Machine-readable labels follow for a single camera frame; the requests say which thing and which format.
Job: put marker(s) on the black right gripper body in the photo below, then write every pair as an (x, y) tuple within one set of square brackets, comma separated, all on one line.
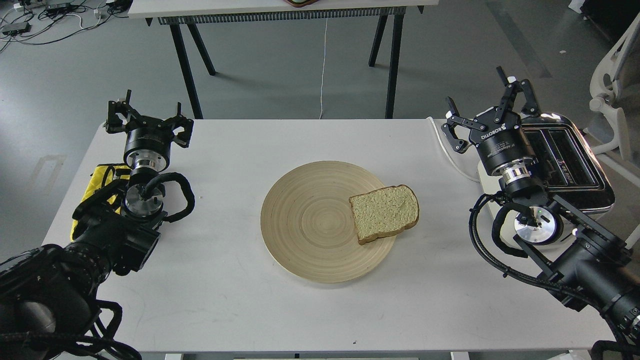
[(501, 143)]

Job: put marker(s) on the white background table black legs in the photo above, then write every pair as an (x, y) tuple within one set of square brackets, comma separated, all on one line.
[(191, 13)]

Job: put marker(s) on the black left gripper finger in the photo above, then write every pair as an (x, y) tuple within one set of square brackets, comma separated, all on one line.
[(121, 116), (181, 128)]

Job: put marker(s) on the white office chair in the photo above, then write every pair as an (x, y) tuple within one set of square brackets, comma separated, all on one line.
[(618, 68)]

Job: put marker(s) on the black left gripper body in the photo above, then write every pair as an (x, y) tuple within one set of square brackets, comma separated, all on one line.
[(148, 143)]

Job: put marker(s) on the cream chrome toaster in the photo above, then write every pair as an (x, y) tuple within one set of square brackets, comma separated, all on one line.
[(563, 166)]

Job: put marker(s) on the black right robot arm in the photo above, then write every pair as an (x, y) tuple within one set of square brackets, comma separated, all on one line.
[(587, 268)]

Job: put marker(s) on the round wooden plate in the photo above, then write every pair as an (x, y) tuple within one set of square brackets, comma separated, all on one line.
[(308, 227)]

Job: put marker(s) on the slice of bread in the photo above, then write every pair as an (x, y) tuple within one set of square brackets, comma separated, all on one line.
[(384, 212)]

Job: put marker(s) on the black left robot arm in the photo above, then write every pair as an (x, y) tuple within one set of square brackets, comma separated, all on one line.
[(49, 294)]

